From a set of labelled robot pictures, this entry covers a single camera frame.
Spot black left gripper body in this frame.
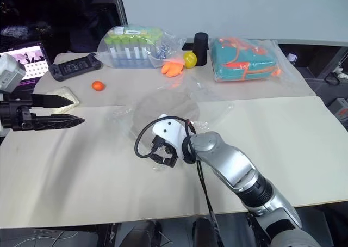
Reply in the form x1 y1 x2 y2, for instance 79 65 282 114
0 99 38 132

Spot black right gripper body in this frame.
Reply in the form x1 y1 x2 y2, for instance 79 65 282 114
151 134 179 169

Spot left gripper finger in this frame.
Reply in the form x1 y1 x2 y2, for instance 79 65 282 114
34 113 86 131
31 94 74 109

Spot clear plastic bag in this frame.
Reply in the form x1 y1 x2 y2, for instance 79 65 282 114
104 74 236 173

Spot cream white flat packet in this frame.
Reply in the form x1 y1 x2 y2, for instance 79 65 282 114
43 86 81 115

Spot black handheld game controller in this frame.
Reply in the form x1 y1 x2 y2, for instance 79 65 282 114
48 53 104 82

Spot tablet with lit screen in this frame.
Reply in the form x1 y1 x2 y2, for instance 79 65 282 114
0 41 51 85

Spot small orange ball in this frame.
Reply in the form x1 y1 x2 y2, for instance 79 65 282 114
91 80 107 92

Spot orange soft toy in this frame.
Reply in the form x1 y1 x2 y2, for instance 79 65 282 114
160 57 186 79

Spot bagged green-capped test tubes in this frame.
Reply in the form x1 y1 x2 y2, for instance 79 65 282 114
96 24 186 70

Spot yellow ball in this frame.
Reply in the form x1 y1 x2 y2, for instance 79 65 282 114
182 51 198 69

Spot black cylinder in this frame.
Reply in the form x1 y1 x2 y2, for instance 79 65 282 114
193 32 210 67

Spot bagged teal orange cloth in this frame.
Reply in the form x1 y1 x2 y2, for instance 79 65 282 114
209 36 284 83

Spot grey box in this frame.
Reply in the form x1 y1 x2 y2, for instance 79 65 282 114
329 96 348 120

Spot white power strip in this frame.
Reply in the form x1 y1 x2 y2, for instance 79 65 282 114
332 67 348 81

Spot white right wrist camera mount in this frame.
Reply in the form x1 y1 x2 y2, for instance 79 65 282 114
151 113 192 159

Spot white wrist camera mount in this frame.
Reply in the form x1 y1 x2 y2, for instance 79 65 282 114
0 53 27 93
151 113 192 159

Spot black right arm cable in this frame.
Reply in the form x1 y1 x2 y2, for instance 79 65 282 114
134 116 226 247

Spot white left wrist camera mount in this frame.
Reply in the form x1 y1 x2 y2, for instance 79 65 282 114
0 53 27 93

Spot grey metal post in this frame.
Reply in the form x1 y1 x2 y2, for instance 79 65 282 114
112 0 129 28

